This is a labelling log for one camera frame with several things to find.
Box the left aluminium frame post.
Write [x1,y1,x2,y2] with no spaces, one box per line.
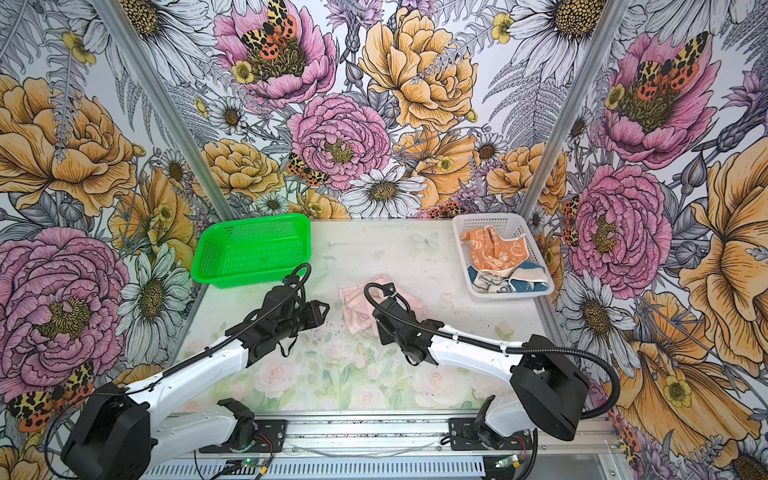
[94,1,238,221]

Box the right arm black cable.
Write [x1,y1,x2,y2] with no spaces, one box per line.
[363,281,622,420]

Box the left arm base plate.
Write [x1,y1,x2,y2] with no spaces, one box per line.
[199,419,288,454]

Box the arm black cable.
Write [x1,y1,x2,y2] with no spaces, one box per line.
[41,262,313,463]
[363,281,622,420]

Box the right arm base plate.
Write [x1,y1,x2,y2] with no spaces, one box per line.
[441,417,533,453]

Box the right aluminium frame post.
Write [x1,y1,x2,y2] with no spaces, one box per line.
[517,0,630,221]

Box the aluminium front rail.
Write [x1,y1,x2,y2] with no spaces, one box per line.
[113,412,619,460]

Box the white ventilated cable duct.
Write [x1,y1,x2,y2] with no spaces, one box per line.
[143,456,486,479]

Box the white plastic basket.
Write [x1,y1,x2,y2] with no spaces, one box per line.
[452,213,556,303]

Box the aluminium frame post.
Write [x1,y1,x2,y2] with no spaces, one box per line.
[517,0,630,221]
[94,1,238,221]

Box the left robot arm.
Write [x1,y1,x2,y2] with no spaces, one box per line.
[60,286,330,479]

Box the orange patterned towel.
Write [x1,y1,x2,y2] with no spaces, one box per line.
[460,225,529,276]

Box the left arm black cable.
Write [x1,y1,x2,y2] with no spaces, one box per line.
[41,262,313,463]

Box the pink towel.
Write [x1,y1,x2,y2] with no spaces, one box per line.
[339,275,427,336]

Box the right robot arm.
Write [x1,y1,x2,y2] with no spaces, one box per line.
[373,299,589,449]

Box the green plastic basket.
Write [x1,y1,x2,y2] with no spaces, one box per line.
[191,214,312,289]

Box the blue white patterned towel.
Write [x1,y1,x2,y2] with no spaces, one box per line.
[467,260,553,295]

